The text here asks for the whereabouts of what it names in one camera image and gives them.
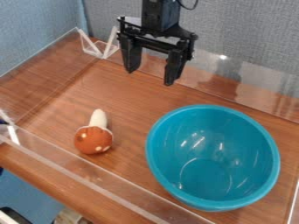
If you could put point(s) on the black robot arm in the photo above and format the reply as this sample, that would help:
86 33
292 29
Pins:
162 13

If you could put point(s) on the clear acrylic left barrier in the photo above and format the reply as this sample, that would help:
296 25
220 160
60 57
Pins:
44 75

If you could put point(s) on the clear acrylic barrier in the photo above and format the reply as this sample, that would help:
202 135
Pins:
105 182
44 75
249 84

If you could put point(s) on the clear acrylic back barrier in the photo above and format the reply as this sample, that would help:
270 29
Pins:
249 84

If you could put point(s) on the blue plastic bowl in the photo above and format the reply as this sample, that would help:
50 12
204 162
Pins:
213 157

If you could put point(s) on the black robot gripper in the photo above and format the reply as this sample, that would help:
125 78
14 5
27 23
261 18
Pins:
174 41

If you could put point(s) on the brown plush mushroom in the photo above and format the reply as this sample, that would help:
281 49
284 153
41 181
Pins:
94 138

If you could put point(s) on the clear acrylic front barrier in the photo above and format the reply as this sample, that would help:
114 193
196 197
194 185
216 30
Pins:
105 182

